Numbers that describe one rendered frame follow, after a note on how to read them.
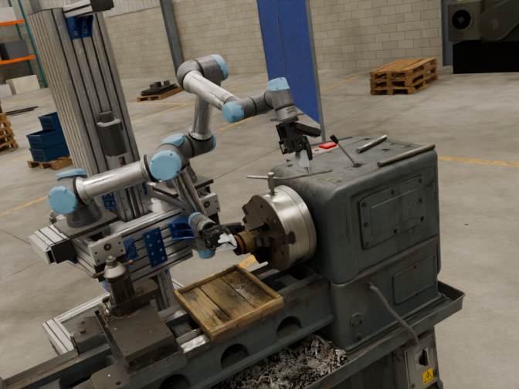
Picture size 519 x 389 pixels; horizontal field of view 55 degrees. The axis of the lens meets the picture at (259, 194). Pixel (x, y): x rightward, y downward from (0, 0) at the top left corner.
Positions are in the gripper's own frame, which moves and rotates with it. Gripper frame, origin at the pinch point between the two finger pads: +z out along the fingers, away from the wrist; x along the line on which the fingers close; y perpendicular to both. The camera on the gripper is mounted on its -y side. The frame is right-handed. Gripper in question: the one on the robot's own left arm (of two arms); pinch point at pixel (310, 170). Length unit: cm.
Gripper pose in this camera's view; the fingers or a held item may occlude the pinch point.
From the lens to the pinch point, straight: 184.3
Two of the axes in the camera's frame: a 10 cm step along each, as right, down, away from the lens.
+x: 4.2, -0.8, -9.0
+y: -8.5, 3.1, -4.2
